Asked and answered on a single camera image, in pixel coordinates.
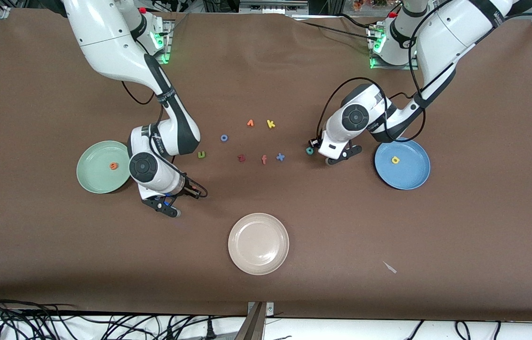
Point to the silver table edge bracket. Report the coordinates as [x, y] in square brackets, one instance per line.
[270, 308]

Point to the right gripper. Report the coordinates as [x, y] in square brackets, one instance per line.
[191, 190]

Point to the grey metal box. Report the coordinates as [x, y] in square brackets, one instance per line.
[270, 7]

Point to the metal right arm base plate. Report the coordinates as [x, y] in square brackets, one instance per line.
[169, 45]

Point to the dark grey metal bar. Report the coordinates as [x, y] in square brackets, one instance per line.
[252, 326]

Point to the black power plug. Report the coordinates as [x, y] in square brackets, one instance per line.
[209, 330]
[170, 333]

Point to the colourful flower item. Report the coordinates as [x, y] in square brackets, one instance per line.
[365, 4]

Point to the small white paper scrap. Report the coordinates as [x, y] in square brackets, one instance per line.
[390, 267]

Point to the green plate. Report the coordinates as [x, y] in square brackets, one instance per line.
[98, 177]

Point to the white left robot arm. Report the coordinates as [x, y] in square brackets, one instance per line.
[355, 118]

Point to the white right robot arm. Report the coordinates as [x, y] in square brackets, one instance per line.
[143, 166]

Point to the beige plate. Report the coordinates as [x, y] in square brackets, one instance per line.
[258, 243]

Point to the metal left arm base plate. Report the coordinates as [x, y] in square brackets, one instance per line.
[388, 67]

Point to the blue plate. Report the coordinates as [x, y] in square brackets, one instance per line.
[407, 174]

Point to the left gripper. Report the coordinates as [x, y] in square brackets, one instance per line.
[315, 142]

